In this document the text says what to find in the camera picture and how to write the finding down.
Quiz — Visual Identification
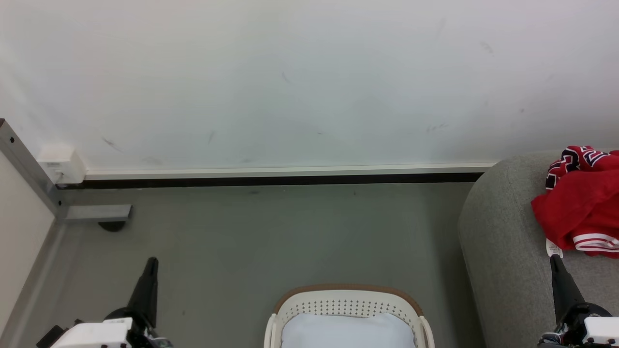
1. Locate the right gripper black and white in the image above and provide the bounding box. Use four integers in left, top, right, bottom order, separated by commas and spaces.
538, 255, 619, 348

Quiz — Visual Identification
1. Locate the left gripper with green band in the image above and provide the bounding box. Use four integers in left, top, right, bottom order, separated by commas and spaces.
36, 257, 174, 348

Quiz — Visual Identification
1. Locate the red jersey with white trim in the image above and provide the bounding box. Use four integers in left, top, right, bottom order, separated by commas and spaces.
531, 145, 619, 259

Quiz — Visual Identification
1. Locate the white laundry basket brown rim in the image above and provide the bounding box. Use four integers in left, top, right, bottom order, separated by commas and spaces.
264, 284, 436, 348

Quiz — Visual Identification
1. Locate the grey fabric sofa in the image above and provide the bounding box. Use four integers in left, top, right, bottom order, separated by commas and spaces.
457, 150, 619, 348

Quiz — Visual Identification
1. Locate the white and black baseboard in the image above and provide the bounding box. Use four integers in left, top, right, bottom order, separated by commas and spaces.
57, 163, 499, 190

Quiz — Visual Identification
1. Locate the pale blue cloth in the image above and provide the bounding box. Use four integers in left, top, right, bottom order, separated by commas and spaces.
281, 312, 416, 348

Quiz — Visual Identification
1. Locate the white plastic wall box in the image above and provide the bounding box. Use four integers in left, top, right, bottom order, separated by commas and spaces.
38, 145, 88, 185

